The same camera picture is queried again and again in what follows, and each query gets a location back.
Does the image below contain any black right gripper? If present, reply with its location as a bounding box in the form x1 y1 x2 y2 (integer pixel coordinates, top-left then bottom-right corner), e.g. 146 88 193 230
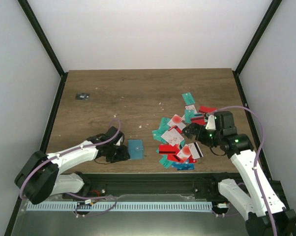
182 123 222 148

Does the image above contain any blue card holder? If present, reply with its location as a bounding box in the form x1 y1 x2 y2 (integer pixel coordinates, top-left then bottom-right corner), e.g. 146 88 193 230
127 140 144 160

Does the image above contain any teal card front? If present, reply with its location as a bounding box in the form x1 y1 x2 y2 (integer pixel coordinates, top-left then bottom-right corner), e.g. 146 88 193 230
159 155 173 169

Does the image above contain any red card black stripe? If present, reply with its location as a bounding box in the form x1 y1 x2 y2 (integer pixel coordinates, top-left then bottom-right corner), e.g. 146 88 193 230
158 144 180 155

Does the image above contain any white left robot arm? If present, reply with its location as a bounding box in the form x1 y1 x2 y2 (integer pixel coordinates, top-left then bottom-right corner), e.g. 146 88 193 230
14 126 130 205

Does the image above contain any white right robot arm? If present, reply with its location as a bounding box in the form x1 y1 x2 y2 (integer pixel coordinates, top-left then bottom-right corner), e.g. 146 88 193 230
182 111 296 236

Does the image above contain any white card pagoda print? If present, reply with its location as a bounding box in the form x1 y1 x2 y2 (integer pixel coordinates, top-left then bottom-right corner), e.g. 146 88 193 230
161 129 184 146

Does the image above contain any white card black stripe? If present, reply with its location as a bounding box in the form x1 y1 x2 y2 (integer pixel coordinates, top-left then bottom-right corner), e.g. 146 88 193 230
188 142 203 159

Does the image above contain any white card red circle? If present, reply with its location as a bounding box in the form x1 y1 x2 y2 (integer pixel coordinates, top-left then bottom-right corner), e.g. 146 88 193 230
177 144 192 161

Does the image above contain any red card far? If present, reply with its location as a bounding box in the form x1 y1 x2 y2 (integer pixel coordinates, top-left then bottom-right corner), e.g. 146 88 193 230
199 106 217 114

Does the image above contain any teal card left pile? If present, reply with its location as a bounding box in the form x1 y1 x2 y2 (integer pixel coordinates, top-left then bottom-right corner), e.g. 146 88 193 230
152 129 166 143

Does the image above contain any teal card far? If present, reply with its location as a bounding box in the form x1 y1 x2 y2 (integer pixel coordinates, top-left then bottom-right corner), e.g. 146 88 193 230
182 92 195 105

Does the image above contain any blue card front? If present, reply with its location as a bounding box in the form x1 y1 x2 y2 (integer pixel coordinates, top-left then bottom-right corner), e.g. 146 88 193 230
171 162 195 171

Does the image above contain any black VIP card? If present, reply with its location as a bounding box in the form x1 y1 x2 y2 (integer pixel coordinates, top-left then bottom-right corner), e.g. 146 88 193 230
75 93 90 100

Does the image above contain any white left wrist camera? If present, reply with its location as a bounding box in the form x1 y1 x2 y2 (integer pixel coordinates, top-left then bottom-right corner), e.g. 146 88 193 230
114 136 124 146

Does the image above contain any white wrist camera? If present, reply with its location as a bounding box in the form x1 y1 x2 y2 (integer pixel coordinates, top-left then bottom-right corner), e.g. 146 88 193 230
114 136 124 146
205 114 216 130

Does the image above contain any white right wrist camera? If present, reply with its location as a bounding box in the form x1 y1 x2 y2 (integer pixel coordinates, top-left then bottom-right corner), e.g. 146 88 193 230
205 114 216 130

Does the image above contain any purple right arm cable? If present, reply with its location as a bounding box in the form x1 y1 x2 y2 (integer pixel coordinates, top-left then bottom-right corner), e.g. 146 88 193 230
209 105 279 236

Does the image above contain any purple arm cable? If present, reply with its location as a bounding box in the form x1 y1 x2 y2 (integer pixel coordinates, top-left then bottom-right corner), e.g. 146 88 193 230
209 105 279 236
19 118 122 200

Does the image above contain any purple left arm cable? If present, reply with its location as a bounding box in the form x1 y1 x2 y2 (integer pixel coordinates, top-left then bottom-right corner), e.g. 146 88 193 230
19 118 122 200

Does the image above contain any light blue slotted cable duct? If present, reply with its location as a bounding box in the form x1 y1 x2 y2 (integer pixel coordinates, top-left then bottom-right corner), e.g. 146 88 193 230
26 202 212 212

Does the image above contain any black right frame post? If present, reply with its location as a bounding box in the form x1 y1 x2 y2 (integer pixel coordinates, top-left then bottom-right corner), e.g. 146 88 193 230
233 0 283 76

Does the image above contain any black frame post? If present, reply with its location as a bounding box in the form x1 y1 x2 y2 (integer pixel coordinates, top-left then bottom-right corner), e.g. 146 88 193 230
17 0 66 77
233 0 283 76

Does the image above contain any black left frame post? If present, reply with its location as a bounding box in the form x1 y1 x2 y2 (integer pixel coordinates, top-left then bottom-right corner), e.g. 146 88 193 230
17 0 66 77

